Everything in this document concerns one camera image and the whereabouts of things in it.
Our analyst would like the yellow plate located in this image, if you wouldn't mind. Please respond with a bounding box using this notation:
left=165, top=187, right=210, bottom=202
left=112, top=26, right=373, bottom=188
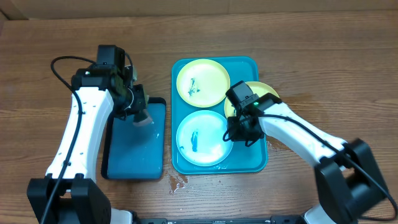
left=224, top=82, right=279, bottom=118
left=176, top=59, right=231, bottom=108

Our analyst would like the light blue plate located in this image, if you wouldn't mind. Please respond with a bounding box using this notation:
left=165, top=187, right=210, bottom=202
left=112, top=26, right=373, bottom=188
left=175, top=110, right=233, bottom=167

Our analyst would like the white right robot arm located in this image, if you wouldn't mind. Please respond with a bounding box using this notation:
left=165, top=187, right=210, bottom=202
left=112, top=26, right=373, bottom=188
left=223, top=81, right=397, bottom=223

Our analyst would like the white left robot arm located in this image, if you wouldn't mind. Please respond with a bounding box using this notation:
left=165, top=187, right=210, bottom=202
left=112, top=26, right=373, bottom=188
left=27, top=45, right=152, bottom=224

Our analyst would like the teal serving tray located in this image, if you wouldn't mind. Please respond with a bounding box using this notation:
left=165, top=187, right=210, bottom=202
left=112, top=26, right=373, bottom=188
left=171, top=56, right=268, bottom=175

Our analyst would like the dark blue water tray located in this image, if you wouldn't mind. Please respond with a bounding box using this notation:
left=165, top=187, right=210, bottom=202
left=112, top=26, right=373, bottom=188
left=101, top=97, right=167, bottom=180

